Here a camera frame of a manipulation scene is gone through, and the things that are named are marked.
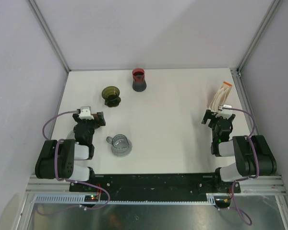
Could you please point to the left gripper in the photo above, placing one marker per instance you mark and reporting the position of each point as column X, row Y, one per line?
column 77, row 119

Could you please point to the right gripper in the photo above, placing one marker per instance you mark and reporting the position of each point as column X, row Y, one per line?
column 208, row 115

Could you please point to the orange coffee filter box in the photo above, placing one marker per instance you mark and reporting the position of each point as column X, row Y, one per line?
column 220, row 97

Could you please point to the clear glass server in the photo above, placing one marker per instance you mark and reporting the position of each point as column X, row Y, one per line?
column 120, row 145

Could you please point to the clear ribbed glass dripper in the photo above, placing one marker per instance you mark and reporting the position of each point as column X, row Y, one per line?
column 71, row 135

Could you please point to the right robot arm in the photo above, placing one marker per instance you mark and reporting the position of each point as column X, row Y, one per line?
column 250, row 154

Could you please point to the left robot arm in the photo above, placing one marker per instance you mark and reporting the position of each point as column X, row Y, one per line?
column 57, row 157

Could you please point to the dark olive dripper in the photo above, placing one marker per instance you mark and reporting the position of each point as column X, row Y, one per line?
column 111, row 95

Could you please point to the red and grey carafe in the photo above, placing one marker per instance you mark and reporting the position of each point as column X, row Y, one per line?
column 139, row 83

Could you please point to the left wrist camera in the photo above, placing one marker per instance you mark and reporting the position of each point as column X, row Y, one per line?
column 85, row 113

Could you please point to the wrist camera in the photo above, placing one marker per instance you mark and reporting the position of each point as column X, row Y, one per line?
column 85, row 113
column 224, row 111

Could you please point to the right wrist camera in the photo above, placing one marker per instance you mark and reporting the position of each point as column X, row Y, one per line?
column 224, row 111

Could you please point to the grey cable duct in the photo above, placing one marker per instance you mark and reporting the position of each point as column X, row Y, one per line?
column 88, row 199

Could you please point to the aluminium frame rail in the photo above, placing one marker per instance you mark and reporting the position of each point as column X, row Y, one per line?
column 261, row 185

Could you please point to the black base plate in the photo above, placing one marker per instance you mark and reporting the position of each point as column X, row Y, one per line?
column 162, row 186

